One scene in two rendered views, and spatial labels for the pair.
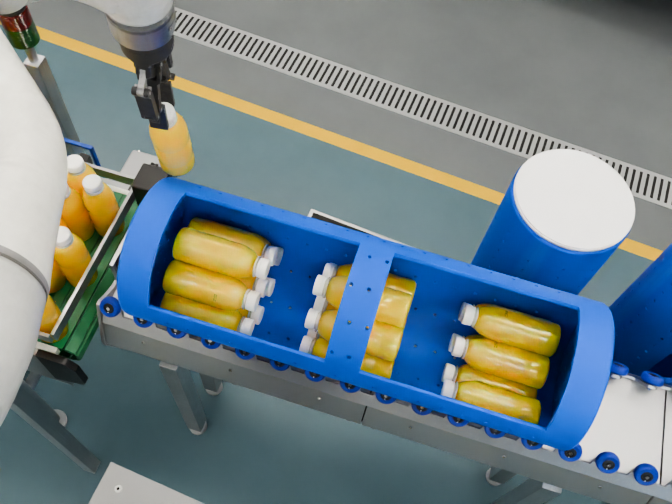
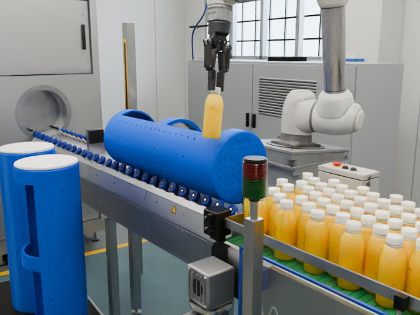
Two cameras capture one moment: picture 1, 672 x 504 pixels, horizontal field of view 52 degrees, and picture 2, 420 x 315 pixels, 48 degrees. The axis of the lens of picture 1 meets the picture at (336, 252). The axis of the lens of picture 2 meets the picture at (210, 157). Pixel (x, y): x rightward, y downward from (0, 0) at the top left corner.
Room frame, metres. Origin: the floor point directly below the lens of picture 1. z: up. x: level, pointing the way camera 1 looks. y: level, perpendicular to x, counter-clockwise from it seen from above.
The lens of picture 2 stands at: (2.02, 1.42, 1.52)
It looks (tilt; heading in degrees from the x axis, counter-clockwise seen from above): 13 degrees down; 221
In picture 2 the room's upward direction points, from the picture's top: straight up
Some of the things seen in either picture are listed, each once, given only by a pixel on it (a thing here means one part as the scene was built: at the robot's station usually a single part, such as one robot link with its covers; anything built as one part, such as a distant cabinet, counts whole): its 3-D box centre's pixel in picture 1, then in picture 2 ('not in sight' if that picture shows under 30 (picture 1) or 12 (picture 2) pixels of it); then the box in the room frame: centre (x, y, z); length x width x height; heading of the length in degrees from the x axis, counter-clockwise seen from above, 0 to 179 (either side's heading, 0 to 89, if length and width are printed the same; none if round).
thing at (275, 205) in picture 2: not in sight; (279, 224); (0.80, 0.65, 0.98); 0.07 x 0.07 x 0.17
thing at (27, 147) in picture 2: not in sight; (26, 147); (0.83, -0.91, 1.03); 0.28 x 0.28 x 0.01
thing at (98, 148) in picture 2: not in sight; (95, 142); (0.42, -0.88, 1.00); 0.10 x 0.04 x 0.15; 170
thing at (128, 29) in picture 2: not in sight; (132, 155); (0.06, -0.98, 0.85); 0.06 x 0.06 x 1.70; 80
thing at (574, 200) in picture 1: (574, 198); (46, 162); (0.94, -0.52, 1.03); 0.28 x 0.28 x 0.01
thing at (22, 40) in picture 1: (21, 31); (254, 186); (1.08, 0.74, 1.18); 0.06 x 0.06 x 0.05
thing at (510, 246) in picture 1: (516, 285); (53, 252); (0.94, -0.52, 0.59); 0.28 x 0.28 x 0.88
